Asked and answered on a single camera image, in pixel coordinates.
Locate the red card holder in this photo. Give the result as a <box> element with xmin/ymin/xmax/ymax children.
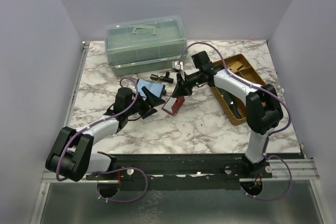
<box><xmin>162</xmin><ymin>97</ymin><xmax>185</xmax><ymax>116</ymax></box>

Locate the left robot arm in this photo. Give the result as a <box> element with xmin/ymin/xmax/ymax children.
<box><xmin>45</xmin><ymin>87</ymin><xmax>165</xmax><ymax>182</ymax></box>

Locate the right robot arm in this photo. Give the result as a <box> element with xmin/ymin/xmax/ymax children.
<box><xmin>172</xmin><ymin>51</ymin><xmax>283</xmax><ymax>174</ymax></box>

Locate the smartphone with blue screen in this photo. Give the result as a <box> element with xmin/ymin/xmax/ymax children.
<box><xmin>137</xmin><ymin>79</ymin><xmax>165</xmax><ymax>98</ymax></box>

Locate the black T-shaped pipe fitting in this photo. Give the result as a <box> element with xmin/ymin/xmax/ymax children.
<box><xmin>150</xmin><ymin>71</ymin><xmax>174</xmax><ymax>83</ymax></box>

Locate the black tool in tray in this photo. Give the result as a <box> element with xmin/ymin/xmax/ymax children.
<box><xmin>223</xmin><ymin>91</ymin><xmax>245</xmax><ymax>119</ymax></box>

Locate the brown woven tray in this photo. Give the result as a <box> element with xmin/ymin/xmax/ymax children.
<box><xmin>211</xmin><ymin>54</ymin><xmax>266</xmax><ymax>126</ymax></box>

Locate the green plastic storage box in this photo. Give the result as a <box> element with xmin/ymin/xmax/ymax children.
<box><xmin>104</xmin><ymin>16</ymin><xmax>187</xmax><ymax>77</ymax></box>

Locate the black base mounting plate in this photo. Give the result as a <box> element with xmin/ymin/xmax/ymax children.
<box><xmin>86</xmin><ymin>153</ymin><xmax>274</xmax><ymax>192</ymax></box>

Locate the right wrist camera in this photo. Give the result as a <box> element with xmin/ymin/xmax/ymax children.
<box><xmin>172</xmin><ymin>61</ymin><xmax>183</xmax><ymax>72</ymax></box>

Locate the aluminium rail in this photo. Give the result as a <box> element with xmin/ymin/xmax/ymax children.
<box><xmin>41</xmin><ymin>158</ymin><xmax>320</xmax><ymax>183</ymax></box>

